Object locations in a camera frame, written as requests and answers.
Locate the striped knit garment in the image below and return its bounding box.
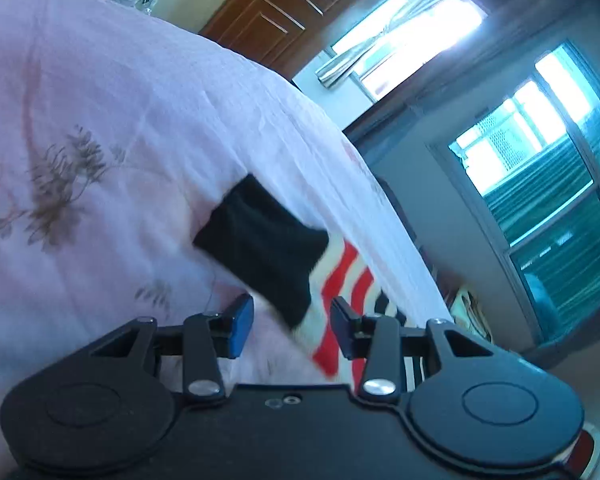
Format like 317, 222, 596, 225
192, 174, 427, 393

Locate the brown wooden door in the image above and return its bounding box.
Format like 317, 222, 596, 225
200, 0, 398, 80

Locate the window with silver curtain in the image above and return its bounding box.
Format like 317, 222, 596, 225
324, 0, 484, 102

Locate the pink floral bed sheet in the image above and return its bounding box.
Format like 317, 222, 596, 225
0, 0, 455, 476

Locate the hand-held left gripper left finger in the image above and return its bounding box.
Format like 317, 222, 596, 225
88, 293, 255, 402

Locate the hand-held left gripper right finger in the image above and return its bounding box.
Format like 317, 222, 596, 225
329, 297, 497, 404

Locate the yellow red printed pillow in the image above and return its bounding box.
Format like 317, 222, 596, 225
449, 284, 482, 333

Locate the silver curtain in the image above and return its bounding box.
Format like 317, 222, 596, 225
315, 0, 448, 92

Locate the large sliding window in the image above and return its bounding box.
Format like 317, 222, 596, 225
448, 41, 600, 333

